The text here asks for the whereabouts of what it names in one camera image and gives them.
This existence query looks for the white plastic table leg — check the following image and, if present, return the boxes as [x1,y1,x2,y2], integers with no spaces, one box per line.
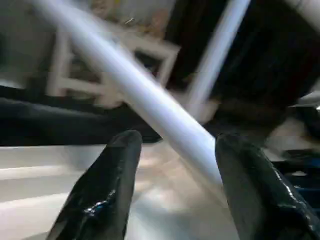
[27,0,228,193]
[186,0,252,118]

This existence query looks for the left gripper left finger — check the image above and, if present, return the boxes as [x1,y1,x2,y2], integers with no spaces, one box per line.
[45,129,144,240]

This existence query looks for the white plastic table top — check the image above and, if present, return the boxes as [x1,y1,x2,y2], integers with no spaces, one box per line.
[0,100,241,240]

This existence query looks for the white glass door cabinet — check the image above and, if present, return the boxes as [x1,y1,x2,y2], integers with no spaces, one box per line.
[44,22,182,108]

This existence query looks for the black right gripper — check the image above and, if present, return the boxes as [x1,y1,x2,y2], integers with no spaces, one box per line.
[272,104,320,206]

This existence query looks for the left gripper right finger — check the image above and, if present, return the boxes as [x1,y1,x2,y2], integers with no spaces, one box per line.
[214,131,320,240]

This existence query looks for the black work mat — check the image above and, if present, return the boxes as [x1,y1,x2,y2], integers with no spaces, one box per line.
[0,85,166,148]

